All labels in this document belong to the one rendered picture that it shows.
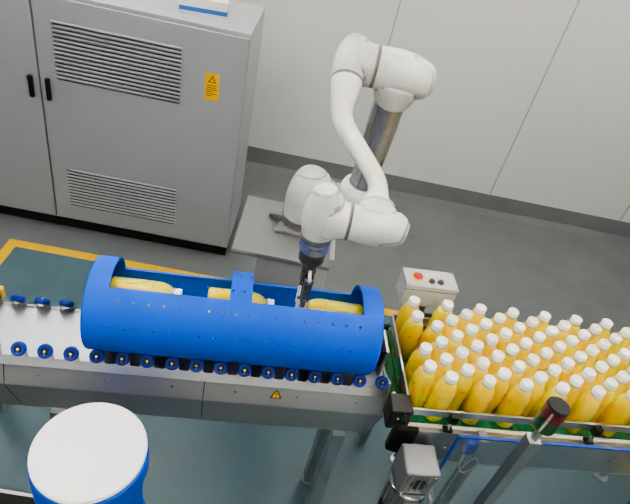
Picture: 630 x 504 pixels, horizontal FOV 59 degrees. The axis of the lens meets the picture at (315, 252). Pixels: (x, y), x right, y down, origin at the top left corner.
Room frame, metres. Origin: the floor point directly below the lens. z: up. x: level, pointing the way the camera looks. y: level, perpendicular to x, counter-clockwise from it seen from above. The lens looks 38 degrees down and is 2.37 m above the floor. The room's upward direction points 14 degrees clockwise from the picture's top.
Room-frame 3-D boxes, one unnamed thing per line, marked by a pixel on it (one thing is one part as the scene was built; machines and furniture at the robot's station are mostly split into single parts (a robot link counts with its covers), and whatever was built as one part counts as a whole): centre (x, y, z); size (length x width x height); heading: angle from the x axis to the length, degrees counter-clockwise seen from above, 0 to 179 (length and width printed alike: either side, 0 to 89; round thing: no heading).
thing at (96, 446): (0.71, 0.43, 1.03); 0.28 x 0.28 x 0.01
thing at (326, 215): (1.25, -0.01, 1.53); 0.13 x 0.11 x 0.16; 93
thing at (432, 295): (1.62, -0.44, 1.05); 0.20 x 0.10 x 0.10; 100
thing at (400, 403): (1.11, -0.37, 0.95); 0.10 x 0.07 x 0.10; 10
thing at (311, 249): (1.25, 0.01, 1.42); 0.09 x 0.09 x 0.06
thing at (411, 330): (1.41, -0.40, 0.99); 0.07 x 0.07 x 0.19
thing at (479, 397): (1.20, -0.63, 0.99); 0.07 x 0.07 x 0.19
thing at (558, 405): (1.01, -0.74, 1.18); 0.06 x 0.06 x 0.16
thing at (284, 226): (1.87, 0.11, 1.05); 0.22 x 0.18 x 0.06; 88
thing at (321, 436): (1.36, -0.21, 0.31); 0.06 x 0.06 x 0.63; 10
